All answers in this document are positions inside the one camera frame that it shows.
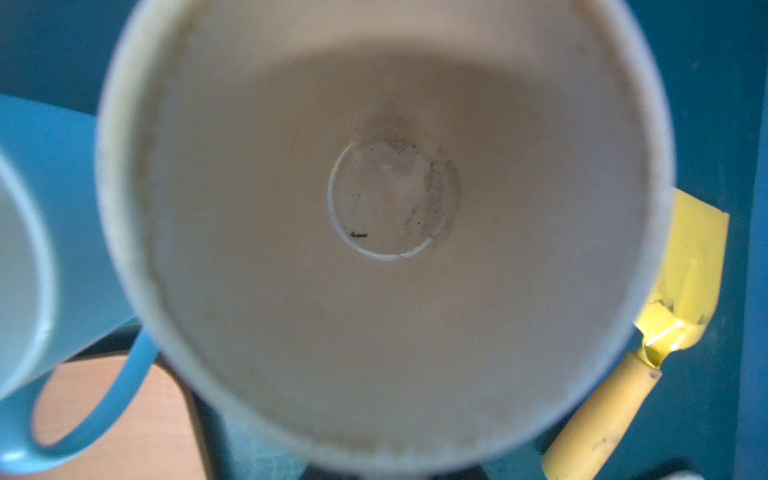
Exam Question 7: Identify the light blue mug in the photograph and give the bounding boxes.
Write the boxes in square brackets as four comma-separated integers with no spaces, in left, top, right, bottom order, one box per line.
[1,95,158,474]

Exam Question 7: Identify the orange wooden tray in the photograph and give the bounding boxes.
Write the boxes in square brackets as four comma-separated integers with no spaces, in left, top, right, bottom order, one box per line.
[1,354,214,479]

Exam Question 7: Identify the yellow beige mug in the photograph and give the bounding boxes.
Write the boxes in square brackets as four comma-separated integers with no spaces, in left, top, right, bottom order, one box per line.
[96,1,675,476]

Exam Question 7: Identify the yellow toy shovel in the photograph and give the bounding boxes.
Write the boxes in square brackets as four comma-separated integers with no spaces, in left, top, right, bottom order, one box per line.
[542,190,729,479]

